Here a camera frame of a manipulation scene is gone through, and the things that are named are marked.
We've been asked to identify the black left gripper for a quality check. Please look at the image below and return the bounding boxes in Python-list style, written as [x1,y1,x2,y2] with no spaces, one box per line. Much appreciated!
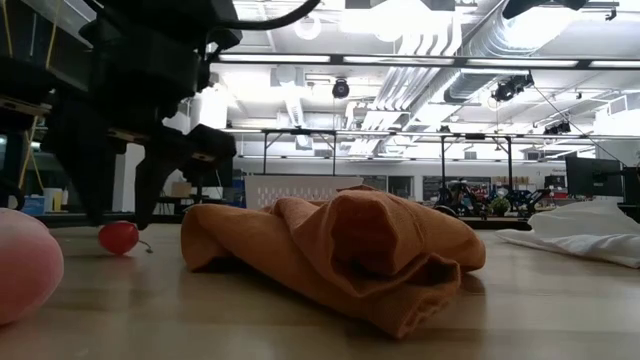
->
[0,44,237,231]

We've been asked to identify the bright red toy cherry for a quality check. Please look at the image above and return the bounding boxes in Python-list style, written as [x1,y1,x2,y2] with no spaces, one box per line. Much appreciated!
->
[97,220,154,256]

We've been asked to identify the orange cloth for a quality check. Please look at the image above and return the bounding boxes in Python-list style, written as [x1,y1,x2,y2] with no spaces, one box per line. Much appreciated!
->
[180,184,487,340]

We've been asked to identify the blue bin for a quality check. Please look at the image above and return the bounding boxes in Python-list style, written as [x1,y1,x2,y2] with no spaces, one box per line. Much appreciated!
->
[19,195,47,217]

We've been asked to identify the pink toy peach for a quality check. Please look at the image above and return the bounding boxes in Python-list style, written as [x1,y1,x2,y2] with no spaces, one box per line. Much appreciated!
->
[0,208,65,326]

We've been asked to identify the white plastic basket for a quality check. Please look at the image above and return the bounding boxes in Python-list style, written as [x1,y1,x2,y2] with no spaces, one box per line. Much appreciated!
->
[244,175,365,211]

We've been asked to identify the white round ceiling lamp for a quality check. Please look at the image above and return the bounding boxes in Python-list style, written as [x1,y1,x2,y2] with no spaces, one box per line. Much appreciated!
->
[293,14,322,42]

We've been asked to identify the black background robot arms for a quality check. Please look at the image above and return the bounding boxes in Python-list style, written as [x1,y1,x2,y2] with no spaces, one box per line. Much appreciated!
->
[432,179,559,217]

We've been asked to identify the small background potted plant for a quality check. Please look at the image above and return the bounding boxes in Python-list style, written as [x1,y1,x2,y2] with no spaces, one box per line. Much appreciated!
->
[489,195,512,217]

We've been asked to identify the large black ceiling spotlight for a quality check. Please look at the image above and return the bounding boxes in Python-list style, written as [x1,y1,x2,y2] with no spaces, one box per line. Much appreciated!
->
[491,73,535,104]

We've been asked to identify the white cloth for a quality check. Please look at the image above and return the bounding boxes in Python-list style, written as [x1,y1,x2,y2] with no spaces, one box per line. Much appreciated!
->
[494,199,640,270]

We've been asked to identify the black computer monitor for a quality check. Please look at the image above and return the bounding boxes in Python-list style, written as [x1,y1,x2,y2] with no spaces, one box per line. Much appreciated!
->
[564,155,640,206]

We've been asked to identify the black aluminium table frame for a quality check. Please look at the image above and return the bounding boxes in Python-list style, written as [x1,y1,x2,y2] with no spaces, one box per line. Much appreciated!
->
[29,211,532,231]

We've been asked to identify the yellow cable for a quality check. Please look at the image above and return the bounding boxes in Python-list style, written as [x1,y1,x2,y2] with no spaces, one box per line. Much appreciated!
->
[0,0,64,194]

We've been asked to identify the black metal workstation frame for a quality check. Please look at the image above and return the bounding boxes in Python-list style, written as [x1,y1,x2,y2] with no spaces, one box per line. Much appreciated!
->
[438,132,515,201]
[260,128,339,177]

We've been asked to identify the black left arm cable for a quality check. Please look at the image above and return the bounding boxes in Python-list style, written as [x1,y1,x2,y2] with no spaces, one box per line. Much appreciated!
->
[219,0,321,32]

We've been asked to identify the silver ventilation duct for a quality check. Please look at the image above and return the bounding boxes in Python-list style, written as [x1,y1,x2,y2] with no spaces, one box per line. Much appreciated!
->
[442,0,576,105]

